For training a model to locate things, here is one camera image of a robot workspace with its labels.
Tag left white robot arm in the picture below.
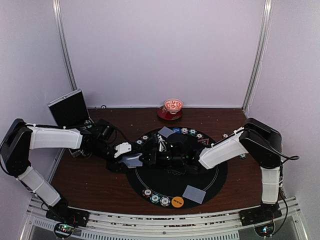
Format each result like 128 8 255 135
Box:
0 118 140 222

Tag orange black chips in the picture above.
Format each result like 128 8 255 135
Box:
141 135 149 141
196 133 203 140
142 188 153 198

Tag blue small blind button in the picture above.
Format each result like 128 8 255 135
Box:
172 127 182 134

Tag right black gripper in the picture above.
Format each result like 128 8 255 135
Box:
139 147 186 168

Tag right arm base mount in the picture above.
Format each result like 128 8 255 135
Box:
239 207 282 238

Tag single grey playing card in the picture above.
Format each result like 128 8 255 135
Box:
158 126 175 138

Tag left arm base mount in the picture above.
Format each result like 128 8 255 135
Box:
45 207 90 240

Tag red white patterned bowl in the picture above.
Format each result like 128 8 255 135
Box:
164 98 184 114

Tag right aluminium frame post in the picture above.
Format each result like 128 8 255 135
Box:
241 0 274 115

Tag grey playing card deck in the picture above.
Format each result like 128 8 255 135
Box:
120 153 143 169

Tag orange big blind button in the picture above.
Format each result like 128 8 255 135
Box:
171 196 184 208

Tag dark red saucer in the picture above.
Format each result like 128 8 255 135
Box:
157 105 183 121

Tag aluminium poker case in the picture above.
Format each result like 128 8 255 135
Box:
47 88 93 160

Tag red black triangle marker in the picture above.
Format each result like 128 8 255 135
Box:
198 138 210 146

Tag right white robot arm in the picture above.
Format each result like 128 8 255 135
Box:
139 118 300 221

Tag black round poker mat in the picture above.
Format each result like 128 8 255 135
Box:
124 126 229 210

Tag green chips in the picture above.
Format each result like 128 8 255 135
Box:
149 194 161 204
136 139 143 145
188 129 197 136

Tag front aluminium rail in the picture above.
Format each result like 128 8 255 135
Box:
18 208 310 240

